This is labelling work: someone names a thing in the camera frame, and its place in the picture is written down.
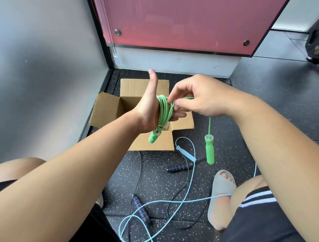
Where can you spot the person's right hand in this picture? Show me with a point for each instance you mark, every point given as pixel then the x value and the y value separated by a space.
pixel 211 99

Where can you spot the person's left hand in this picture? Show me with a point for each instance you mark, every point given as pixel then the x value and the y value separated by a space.
pixel 149 112

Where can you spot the brown cardboard box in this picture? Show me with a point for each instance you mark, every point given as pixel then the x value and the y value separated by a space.
pixel 107 112

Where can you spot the person's left forearm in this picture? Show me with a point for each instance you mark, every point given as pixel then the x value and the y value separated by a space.
pixel 64 179

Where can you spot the person's right forearm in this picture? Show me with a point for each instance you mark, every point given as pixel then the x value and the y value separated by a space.
pixel 279 162

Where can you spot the dark panel bolt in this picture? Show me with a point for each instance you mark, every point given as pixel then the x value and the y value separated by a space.
pixel 246 43

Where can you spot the pink glass panel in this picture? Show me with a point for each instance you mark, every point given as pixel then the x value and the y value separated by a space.
pixel 187 22

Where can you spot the silver panel bolt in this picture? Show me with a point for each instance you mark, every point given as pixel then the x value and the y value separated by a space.
pixel 117 32

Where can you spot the grey right slipper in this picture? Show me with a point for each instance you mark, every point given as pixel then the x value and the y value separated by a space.
pixel 219 189

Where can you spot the black gym equipment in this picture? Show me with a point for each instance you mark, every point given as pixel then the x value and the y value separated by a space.
pixel 313 47

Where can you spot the black white-striped shorts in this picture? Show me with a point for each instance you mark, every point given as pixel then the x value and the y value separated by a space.
pixel 261 219

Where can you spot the black wall edge trim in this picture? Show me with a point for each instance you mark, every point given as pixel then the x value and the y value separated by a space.
pixel 102 33

